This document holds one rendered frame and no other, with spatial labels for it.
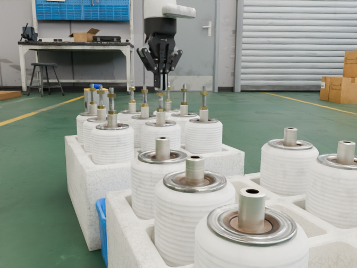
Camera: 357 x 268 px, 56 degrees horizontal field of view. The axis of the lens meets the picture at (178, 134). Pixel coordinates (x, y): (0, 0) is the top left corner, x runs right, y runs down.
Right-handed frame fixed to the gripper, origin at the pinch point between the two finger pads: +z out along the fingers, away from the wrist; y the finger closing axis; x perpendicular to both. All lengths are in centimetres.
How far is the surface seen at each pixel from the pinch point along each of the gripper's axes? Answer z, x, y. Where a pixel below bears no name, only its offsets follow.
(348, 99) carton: 32, -67, -356
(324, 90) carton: 25, -104, -384
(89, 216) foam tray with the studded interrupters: 27.1, 0.2, 20.7
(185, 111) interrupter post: 8.8, -5.6, -14.8
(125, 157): 16.2, 0.5, 11.4
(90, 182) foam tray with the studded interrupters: 19.6, 0.3, 20.3
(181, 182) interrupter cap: 9.9, 32.5, 27.1
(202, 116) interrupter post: 8.8, 4.6, -9.9
